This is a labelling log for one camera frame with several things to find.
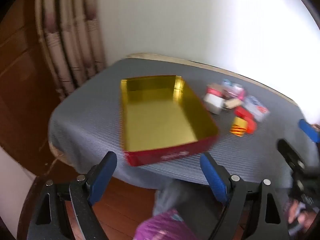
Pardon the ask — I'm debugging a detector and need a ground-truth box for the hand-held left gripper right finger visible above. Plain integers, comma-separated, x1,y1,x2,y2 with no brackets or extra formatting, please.
199,152,290,240

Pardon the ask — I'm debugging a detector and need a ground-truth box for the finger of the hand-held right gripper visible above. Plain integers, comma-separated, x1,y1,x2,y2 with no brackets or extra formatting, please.
299,119,320,143
278,139,310,178

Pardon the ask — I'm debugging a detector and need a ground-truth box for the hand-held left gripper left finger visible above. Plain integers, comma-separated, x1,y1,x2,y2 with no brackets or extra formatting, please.
29,151,117,240

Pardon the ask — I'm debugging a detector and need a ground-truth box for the clear playing card case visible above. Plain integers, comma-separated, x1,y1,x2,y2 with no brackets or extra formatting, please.
244,96,270,122

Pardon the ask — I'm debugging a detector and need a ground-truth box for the gold red striped box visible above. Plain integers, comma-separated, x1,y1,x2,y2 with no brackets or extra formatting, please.
230,117,248,137

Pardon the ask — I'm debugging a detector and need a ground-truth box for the red plastic block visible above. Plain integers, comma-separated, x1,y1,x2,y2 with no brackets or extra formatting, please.
234,106,253,118

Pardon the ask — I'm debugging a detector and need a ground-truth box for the long gold tin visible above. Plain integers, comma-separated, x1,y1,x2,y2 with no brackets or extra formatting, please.
225,99,243,109

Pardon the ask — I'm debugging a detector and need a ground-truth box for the white square box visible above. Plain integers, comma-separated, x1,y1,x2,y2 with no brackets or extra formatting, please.
205,93,224,114

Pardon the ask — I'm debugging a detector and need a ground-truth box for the red tin box gold inside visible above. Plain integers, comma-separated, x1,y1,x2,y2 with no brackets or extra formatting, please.
120,75,219,167

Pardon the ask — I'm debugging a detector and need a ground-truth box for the clear plastic case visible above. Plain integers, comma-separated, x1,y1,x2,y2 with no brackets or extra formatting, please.
226,84,243,95

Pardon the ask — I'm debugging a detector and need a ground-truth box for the person's right hand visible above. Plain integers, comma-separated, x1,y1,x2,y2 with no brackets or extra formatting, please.
287,201,316,230

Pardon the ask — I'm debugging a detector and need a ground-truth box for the grey trouser leg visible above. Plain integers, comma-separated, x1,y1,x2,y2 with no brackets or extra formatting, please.
154,180,225,240

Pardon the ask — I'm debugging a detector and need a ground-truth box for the grey textured mat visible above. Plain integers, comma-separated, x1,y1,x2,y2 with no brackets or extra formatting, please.
49,57,320,189

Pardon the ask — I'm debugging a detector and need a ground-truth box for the purple cloth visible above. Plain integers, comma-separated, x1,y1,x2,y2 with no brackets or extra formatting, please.
135,210,198,240

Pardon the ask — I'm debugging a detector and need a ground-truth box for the beige tablecloth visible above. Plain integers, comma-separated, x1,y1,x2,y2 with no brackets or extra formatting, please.
126,53,300,105

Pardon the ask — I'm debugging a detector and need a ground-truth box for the brown wooden wardrobe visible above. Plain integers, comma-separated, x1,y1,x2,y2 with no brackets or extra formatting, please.
0,0,68,180

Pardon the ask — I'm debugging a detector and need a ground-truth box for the beige patterned curtain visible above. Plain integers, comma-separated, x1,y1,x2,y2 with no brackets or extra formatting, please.
35,0,107,100

